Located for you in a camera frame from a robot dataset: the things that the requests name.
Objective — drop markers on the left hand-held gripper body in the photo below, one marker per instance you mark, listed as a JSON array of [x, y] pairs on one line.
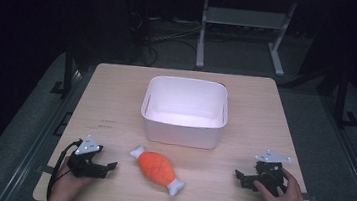
[[85, 157]]

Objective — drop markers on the orange plush meat toy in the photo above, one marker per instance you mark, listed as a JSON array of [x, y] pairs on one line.
[[156, 169]]

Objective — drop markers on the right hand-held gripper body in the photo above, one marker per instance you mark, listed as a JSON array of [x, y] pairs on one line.
[[271, 172]]

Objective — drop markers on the person's left hand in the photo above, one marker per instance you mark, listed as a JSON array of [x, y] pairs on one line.
[[68, 187]]

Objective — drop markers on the white plastic bin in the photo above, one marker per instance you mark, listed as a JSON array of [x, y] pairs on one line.
[[185, 114]]

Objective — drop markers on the black metal stand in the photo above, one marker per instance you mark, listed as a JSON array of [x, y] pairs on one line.
[[343, 101], [68, 72]]

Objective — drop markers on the white metal table frame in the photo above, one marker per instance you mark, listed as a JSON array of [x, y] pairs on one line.
[[243, 18]]

